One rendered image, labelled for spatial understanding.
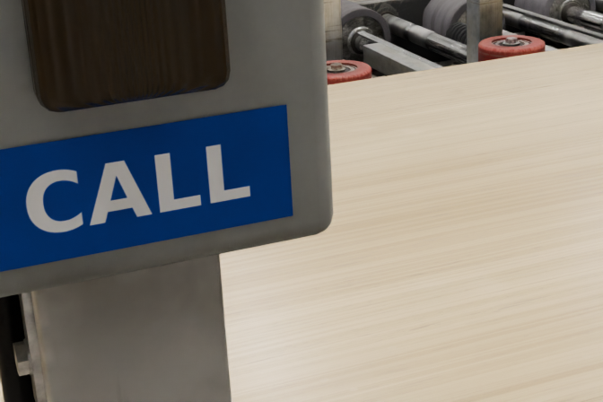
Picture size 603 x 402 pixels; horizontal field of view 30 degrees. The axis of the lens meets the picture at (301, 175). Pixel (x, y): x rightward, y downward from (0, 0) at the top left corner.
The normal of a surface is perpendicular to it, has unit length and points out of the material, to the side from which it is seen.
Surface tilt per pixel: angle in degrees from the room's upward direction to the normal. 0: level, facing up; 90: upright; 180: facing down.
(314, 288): 0
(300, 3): 90
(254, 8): 90
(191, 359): 90
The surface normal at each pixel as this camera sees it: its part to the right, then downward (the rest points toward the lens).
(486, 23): 0.36, 0.30
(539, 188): -0.05, -0.94
